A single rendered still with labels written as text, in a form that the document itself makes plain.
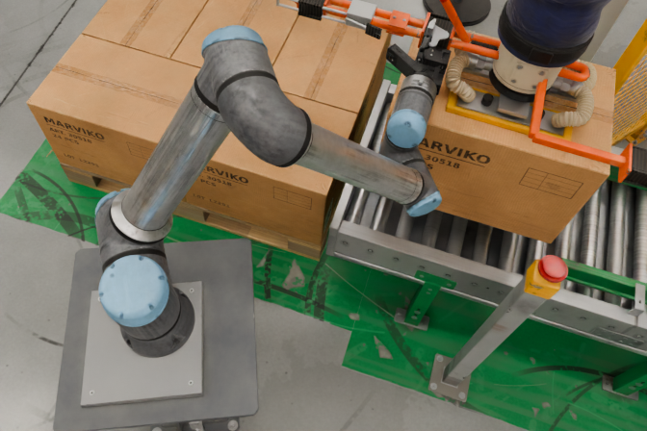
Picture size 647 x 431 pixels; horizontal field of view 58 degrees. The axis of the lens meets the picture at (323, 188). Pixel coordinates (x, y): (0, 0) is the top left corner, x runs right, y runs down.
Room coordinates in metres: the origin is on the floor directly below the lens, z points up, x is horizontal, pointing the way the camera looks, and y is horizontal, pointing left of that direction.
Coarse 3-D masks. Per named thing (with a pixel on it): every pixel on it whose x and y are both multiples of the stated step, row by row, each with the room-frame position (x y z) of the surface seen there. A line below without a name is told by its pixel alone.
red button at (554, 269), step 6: (546, 258) 0.67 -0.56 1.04; (552, 258) 0.67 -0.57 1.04; (558, 258) 0.67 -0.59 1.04; (540, 264) 0.66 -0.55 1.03; (546, 264) 0.65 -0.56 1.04; (552, 264) 0.66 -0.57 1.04; (558, 264) 0.66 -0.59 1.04; (564, 264) 0.66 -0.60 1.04; (540, 270) 0.64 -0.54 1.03; (546, 270) 0.64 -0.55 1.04; (552, 270) 0.64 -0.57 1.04; (558, 270) 0.64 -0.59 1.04; (564, 270) 0.64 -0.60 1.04; (546, 276) 0.62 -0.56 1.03; (552, 276) 0.62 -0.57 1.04; (558, 276) 0.62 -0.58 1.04; (564, 276) 0.63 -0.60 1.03; (552, 282) 0.61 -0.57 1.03; (558, 282) 0.62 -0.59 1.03
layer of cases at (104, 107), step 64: (128, 0) 1.96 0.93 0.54; (192, 0) 2.00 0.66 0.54; (256, 0) 2.05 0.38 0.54; (64, 64) 1.55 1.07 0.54; (128, 64) 1.59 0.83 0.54; (192, 64) 1.63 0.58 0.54; (320, 64) 1.70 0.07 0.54; (384, 64) 2.02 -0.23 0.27; (64, 128) 1.32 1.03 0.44; (128, 128) 1.28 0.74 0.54; (192, 192) 1.21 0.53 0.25; (256, 192) 1.14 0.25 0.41; (320, 192) 1.09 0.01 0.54
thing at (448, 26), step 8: (432, 16) 1.27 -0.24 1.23; (440, 16) 1.26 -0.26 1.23; (448, 16) 1.26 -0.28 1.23; (424, 24) 1.22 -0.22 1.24; (440, 24) 1.24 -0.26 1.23; (448, 24) 1.24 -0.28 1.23; (424, 32) 1.19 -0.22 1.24; (448, 32) 1.21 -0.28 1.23; (440, 40) 1.17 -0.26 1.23; (448, 40) 1.17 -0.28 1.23; (448, 48) 1.17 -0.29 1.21
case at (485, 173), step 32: (448, 64) 1.24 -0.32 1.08; (448, 96) 1.12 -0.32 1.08; (608, 96) 1.19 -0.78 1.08; (384, 128) 1.04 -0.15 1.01; (448, 128) 1.01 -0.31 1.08; (480, 128) 1.02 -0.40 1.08; (576, 128) 1.06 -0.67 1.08; (608, 128) 1.07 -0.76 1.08; (448, 160) 1.00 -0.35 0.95; (480, 160) 0.98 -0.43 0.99; (512, 160) 0.96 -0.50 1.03; (544, 160) 0.95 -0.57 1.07; (576, 160) 0.95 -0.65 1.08; (448, 192) 0.99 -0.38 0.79; (480, 192) 0.97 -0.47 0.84; (512, 192) 0.95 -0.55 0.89; (544, 192) 0.93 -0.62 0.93; (576, 192) 0.92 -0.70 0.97; (512, 224) 0.94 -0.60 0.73; (544, 224) 0.92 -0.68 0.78
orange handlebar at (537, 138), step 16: (336, 0) 1.30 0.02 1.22; (384, 16) 1.27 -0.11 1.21; (400, 16) 1.26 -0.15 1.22; (400, 32) 1.21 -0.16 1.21; (416, 32) 1.21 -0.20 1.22; (464, 48) 1.18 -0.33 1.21; (480, 48) 1.17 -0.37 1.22; (576, 64) 1.15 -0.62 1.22; (544, 80) 1.08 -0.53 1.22; (576, 80) 1.11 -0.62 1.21; (544, 96) 1.03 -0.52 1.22; (544, 144) 0.89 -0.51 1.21; (560, 144) 0.88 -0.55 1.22; (576, 144) 0.88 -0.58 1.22; (608, 160) 0.85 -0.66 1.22; (624, 160) 0.85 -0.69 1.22
